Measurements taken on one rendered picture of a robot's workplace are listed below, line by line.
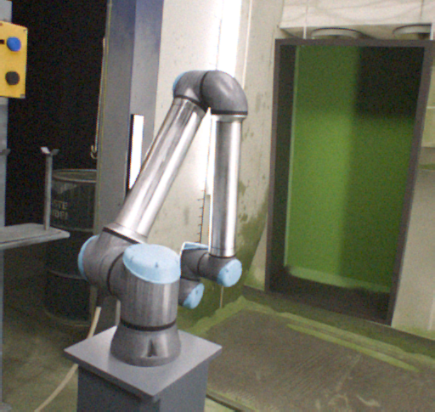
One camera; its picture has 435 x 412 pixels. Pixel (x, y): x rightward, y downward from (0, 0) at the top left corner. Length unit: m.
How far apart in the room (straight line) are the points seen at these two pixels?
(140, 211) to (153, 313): 0.30
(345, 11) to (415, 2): 0.42
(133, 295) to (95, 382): 0.24
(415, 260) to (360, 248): 0.74
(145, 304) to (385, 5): 2.45
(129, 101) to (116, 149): 0.22
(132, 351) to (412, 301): 2.12
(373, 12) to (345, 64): 0.93
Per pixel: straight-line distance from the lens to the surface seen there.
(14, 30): 1.83
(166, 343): 1.20
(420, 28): 3.05
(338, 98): 2.23
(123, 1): 2.11
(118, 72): 2.06
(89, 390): 1.27
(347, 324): 3.02
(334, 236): 2.41
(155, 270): 1.12
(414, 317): 2.98
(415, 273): 3.05
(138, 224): 1.29
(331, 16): 3.17
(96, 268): 1.28
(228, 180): 1.34
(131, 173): 2.00
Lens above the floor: 1.25
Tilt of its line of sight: 8 degrees down
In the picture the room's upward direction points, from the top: 5 degrees clockwise
